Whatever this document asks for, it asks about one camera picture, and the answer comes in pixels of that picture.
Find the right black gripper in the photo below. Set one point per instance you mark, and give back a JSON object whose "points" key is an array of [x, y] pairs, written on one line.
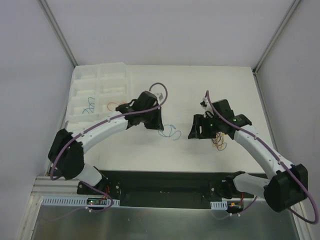
{"points": [[197, 127]]}

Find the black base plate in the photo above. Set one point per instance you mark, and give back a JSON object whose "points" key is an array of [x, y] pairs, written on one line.
{"points": [[152, 189]]}

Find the white foam tray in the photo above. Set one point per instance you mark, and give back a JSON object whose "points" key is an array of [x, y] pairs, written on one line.
{"points": [[96, 90]]}

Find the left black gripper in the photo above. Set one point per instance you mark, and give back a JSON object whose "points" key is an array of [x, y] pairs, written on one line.
{"points": [[155, 119]]}

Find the white cable duct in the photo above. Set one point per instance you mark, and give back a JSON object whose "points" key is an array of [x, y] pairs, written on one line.
{"points": [[219, 205], [68, 201]]}

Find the left aluminium frame post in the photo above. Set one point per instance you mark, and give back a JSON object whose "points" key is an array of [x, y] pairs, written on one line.
{"points": [[57, 31]]}

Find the aluminium frame post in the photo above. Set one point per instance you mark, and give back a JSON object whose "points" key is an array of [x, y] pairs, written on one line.
{"points": [[276, 35], [57, 31]]}

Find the right white cable duct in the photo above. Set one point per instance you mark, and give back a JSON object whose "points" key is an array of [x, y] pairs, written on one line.
{"points": [[219, 205]]}

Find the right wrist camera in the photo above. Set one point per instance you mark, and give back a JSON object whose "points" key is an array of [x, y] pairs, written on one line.
{"points": [[206, 106]]}

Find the left white cable duct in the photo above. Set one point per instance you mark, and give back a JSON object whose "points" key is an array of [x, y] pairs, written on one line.
{"points": [[68, 201]]}

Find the right aluminium frame post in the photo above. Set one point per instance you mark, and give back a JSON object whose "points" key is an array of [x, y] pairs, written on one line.
{"points": [[276, 35]]}

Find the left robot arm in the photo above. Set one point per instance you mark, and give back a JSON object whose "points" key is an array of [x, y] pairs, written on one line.
{"points": [[68, 148]]}

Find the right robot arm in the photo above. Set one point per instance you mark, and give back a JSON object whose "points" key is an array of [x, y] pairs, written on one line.
{"points": [[285, 184]]}

